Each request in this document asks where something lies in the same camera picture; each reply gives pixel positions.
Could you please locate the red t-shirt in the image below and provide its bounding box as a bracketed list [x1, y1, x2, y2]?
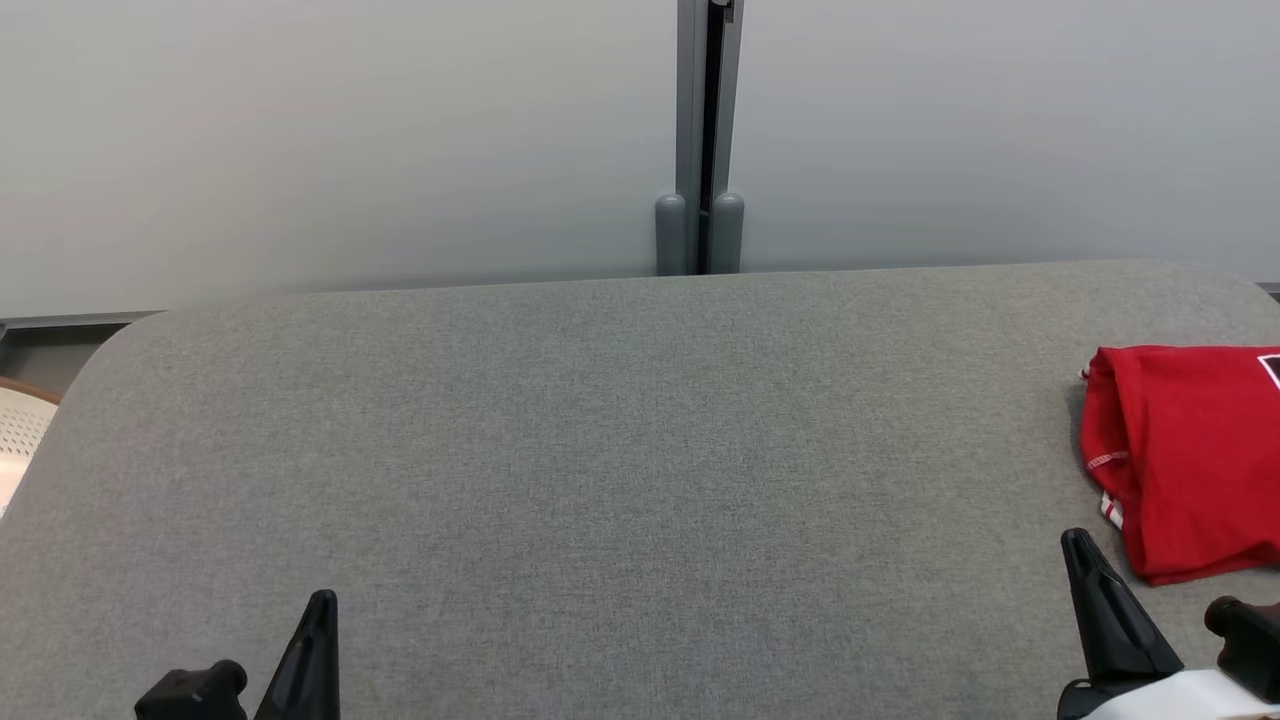
[1080, 345, 1280, 587]

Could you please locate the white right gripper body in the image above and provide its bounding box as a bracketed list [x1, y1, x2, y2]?
[1057, 667, 1280, 720]

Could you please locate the grey double-foot partition post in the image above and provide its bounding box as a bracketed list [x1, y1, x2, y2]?
[655, 0, 746, 277]

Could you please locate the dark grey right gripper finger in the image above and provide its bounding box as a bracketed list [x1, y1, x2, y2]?
[1204, 595, 1280, 703]
[1060, 528, 1185, 689]

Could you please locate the beige perforated laundry basket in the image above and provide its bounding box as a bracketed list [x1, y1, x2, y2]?
[0, 378, 62, 517]

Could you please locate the grey partition base rail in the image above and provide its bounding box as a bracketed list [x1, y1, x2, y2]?
[0, 311, 167, 334]

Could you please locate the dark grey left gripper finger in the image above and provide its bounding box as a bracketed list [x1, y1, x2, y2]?
[134, 660, 249, 720]
[254, 589, 342, 720]

